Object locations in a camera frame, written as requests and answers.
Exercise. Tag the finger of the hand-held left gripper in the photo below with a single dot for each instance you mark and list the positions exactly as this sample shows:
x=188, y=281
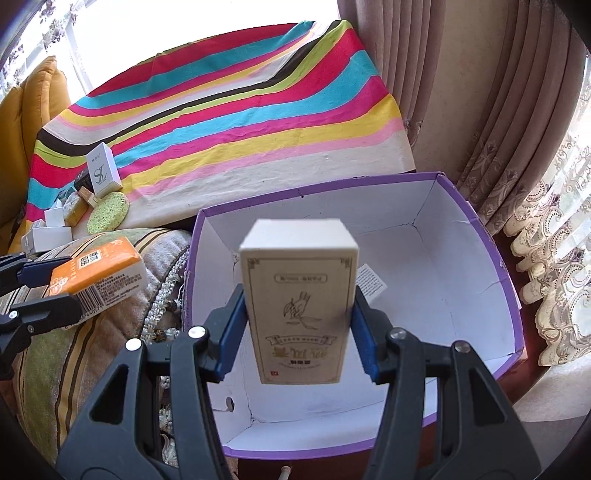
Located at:
x=32, y=273
x=41, y=314

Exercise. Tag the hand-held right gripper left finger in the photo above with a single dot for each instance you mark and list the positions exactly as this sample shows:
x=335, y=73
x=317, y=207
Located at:
x=231, y=332

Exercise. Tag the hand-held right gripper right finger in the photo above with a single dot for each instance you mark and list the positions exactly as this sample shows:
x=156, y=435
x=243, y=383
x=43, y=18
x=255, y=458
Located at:
x=367, y=341

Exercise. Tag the white box with barcode label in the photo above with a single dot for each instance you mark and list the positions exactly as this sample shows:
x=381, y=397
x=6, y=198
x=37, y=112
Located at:
x=46, y=240

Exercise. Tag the orange tissue packet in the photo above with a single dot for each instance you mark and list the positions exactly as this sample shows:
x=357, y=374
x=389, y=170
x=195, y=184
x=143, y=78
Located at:
x=101, y=267

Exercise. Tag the beige carton box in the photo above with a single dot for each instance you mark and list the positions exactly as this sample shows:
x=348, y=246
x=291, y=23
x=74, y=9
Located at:
x=300, y=286

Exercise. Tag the purple cardboard box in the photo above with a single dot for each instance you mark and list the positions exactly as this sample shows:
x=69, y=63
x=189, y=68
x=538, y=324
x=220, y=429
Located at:
x=438, y=286

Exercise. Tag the white small box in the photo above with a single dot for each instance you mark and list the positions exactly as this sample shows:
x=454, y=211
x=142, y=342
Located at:
x=57, y=217

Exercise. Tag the striped cushion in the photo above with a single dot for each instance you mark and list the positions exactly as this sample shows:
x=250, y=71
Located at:
x=92, y=369

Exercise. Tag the yellow small packet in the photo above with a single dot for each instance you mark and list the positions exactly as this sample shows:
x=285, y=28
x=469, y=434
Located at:
x=74, y=210

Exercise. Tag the small brown box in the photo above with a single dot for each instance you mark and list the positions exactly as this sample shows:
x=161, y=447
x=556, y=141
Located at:
x=87, y=196

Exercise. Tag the green round sponge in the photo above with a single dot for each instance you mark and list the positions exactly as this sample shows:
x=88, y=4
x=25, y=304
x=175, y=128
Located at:
x=108, y=214

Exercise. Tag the white box with grey logo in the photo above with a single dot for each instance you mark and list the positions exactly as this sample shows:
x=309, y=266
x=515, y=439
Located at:
x=104, y=170

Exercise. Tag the yellow sofa cushion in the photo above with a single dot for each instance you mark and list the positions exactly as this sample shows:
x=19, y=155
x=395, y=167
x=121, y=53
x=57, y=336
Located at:
x=27, y=115

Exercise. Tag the cream lace curtain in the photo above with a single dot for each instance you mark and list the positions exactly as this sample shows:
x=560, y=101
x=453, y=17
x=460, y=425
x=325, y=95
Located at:
x=554, y=258

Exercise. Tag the colourful striped blanket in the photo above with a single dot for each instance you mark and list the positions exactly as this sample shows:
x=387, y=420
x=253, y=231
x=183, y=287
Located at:
x=231, y=115

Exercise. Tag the floral sheer window curtain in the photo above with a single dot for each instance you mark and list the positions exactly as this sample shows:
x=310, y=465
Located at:
x=41, y=18

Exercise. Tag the beige pleated curtain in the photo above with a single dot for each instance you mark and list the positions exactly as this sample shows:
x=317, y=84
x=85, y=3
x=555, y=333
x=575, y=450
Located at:
x=438, y=92

